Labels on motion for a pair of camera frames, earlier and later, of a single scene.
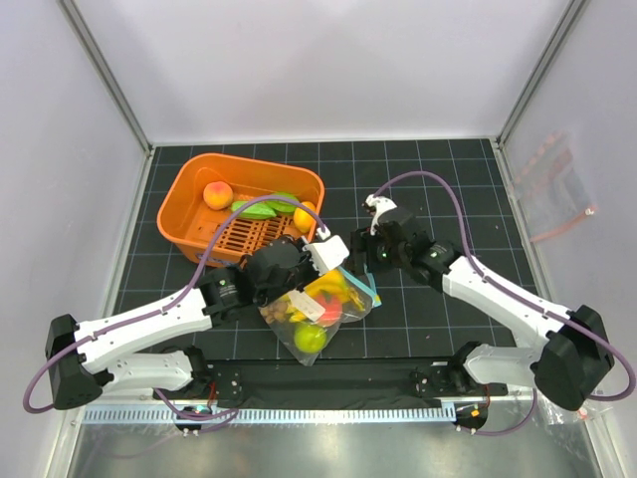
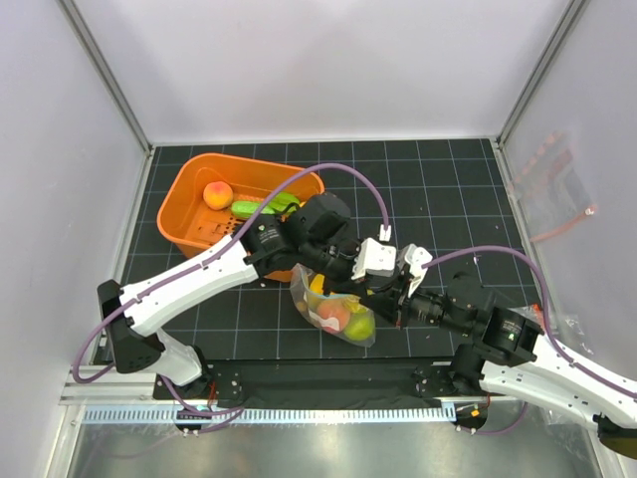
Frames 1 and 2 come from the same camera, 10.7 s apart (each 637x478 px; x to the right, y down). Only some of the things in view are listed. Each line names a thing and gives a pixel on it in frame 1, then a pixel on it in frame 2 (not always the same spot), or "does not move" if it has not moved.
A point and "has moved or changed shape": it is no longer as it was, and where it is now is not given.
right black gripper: x=360 y=242 -> x=389 y=301
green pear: x=310 y=339 -> x=359 y=326
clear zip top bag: x=307 y=322 has moved or changed shape
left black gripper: x=307 y=258 -> x=352 y=248
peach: x=333 y=310 has moved or changed shape
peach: x=218 y=194 does not move
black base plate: x=343 y=381 does not move
